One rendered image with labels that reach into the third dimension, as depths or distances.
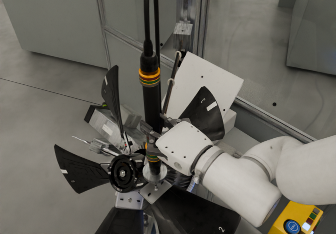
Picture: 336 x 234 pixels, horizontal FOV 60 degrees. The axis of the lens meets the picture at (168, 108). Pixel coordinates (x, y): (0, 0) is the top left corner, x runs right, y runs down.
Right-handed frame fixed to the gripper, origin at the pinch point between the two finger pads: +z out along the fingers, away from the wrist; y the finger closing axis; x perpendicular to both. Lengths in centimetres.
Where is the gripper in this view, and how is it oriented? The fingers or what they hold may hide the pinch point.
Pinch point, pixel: (153, 123)
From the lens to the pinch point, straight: 69.8
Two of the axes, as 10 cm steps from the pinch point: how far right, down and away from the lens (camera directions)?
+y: 7.0, -5.0, 5.2
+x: 0.0, -7.2, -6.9
